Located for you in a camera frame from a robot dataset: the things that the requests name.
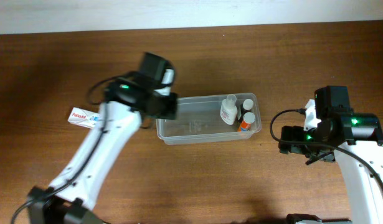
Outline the orange glue stick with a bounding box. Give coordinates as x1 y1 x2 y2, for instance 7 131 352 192
238 112 255 132

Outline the clear plastic container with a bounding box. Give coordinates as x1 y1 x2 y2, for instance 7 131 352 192
156 93 262 145

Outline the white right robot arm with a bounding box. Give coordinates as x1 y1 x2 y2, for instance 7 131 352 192
273 109 383 223

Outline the dark bottle white cap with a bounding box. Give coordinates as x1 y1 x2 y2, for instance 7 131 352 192
237 99 254 123

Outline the white Panadol box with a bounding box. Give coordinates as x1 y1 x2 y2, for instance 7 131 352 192
67 107 100 129

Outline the white pump bottle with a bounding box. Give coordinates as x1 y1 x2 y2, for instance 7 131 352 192
220 94 237 125

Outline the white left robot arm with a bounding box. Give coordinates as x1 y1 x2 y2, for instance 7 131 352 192
22 75 177 223

